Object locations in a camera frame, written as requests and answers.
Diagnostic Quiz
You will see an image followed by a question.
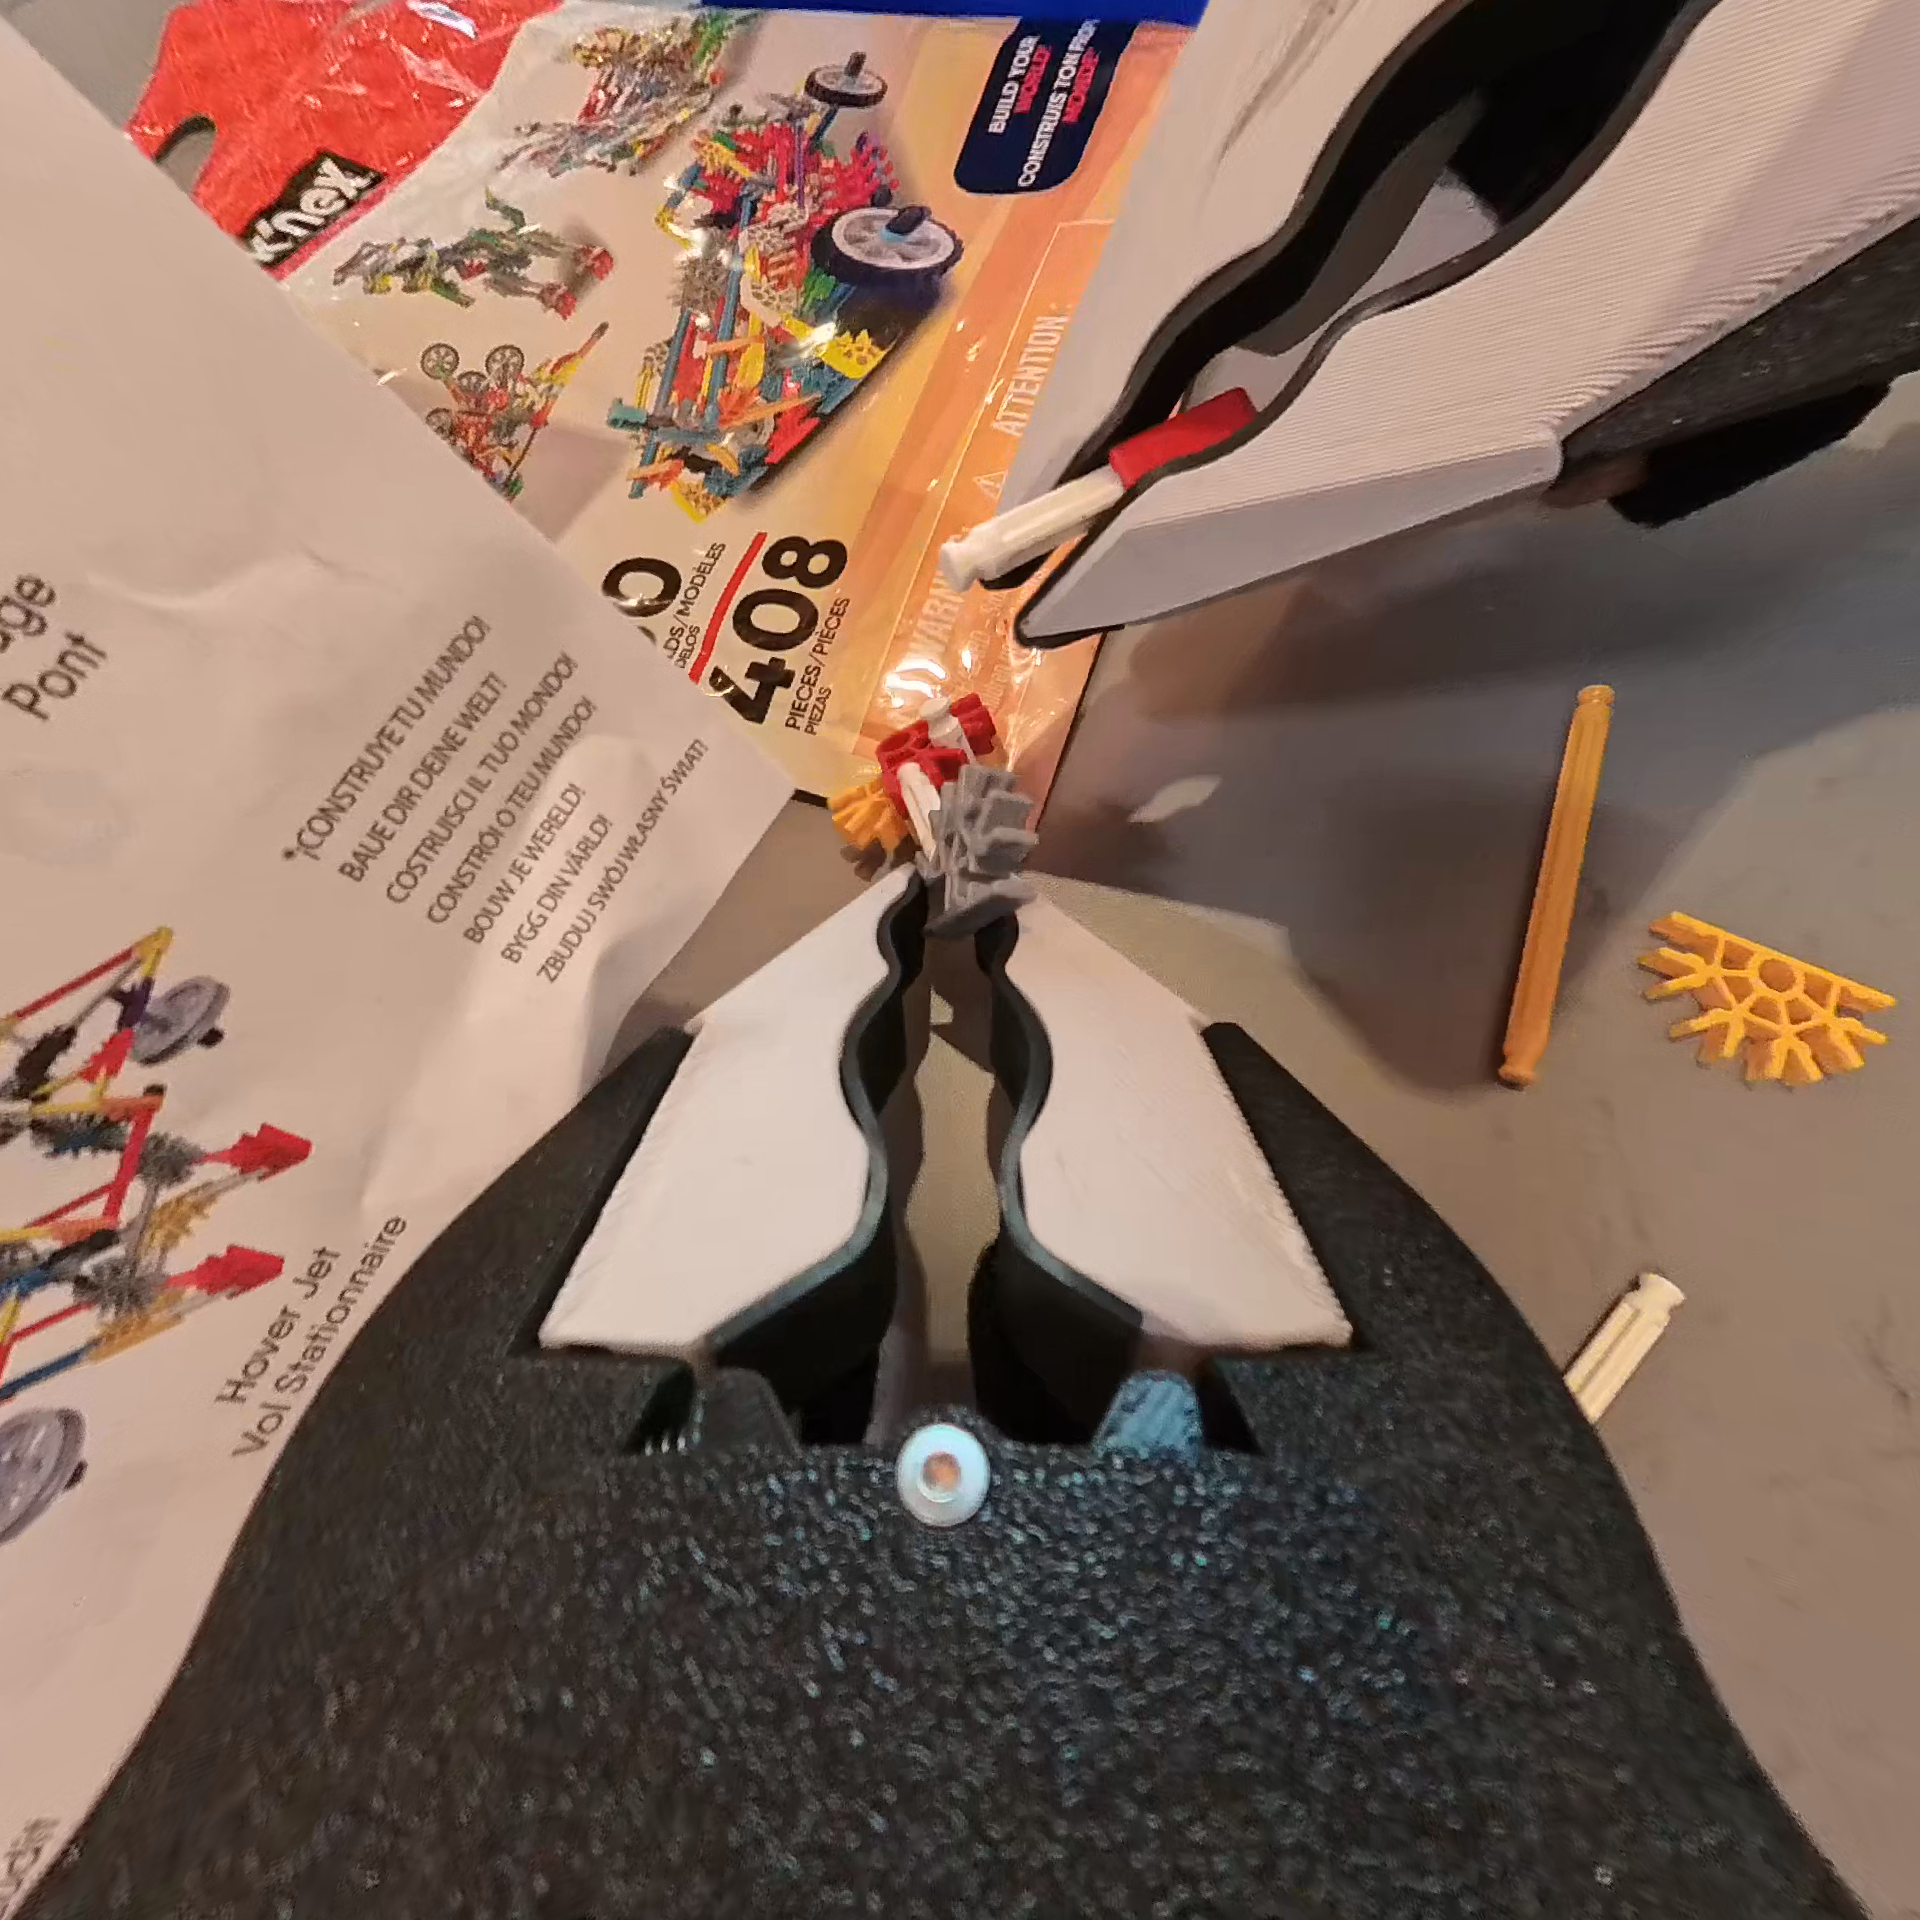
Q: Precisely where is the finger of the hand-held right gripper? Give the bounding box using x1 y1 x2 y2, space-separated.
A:
1013 0 1920 648
1099 0 1482 454

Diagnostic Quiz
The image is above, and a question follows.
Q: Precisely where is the colourful construction toy bag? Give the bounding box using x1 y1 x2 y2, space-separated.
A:
123 0 1210 804

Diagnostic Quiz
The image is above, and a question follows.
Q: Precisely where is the instruction sheet with model pictures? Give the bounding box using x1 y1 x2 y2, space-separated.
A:
0 23 799 1907

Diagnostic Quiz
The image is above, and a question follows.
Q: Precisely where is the yellow half-round connector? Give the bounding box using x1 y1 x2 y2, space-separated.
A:
1639 910 1898 1085

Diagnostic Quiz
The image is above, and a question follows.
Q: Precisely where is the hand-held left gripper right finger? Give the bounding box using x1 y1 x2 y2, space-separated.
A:
976 895 1356 1366

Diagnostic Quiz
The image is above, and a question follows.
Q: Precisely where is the short white toy rod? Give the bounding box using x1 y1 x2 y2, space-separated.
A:
1563 1270 1687 1419

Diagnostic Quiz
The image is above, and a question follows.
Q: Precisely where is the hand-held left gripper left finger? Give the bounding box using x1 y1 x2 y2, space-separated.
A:
538 874 928 1364

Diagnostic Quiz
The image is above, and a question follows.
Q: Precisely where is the long yellow toy rod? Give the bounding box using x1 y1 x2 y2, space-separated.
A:
1497 680 1618 1085

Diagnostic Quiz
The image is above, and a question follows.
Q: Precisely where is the red and yellow connector cluster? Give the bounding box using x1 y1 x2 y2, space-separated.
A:
828 692 1004 875

